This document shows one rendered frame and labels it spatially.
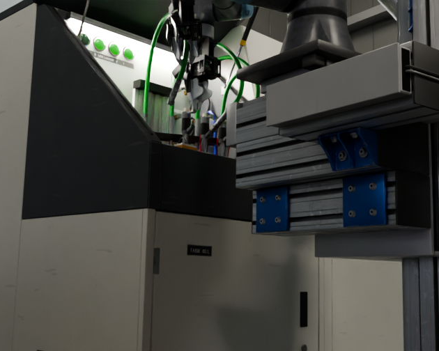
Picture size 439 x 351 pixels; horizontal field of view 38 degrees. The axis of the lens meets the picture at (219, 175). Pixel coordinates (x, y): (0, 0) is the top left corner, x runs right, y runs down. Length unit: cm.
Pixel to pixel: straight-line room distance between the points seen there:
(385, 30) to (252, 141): 343
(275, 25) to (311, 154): 387
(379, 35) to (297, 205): 351
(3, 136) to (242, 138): 104
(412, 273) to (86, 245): 81
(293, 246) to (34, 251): 73
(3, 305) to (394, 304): 129
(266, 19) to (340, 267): 313
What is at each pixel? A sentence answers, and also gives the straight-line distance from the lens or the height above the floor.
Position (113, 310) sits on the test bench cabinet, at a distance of 157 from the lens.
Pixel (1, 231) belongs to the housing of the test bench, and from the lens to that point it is 207.
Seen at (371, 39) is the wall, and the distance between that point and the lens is 470.
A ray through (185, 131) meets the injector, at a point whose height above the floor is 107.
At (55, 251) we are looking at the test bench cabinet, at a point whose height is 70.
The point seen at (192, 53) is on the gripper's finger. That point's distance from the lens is 181.
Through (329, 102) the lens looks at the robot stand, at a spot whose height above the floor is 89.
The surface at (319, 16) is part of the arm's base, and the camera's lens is 124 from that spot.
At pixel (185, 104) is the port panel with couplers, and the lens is 236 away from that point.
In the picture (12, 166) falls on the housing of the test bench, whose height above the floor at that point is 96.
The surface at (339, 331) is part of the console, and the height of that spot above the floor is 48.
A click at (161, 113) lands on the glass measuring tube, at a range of 226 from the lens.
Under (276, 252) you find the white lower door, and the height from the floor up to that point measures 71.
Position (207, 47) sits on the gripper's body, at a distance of 194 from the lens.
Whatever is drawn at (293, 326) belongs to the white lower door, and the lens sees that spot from 188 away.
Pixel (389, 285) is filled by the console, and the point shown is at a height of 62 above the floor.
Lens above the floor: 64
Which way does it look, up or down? 9 degrees up
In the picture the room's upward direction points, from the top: 1 degrees clockwise
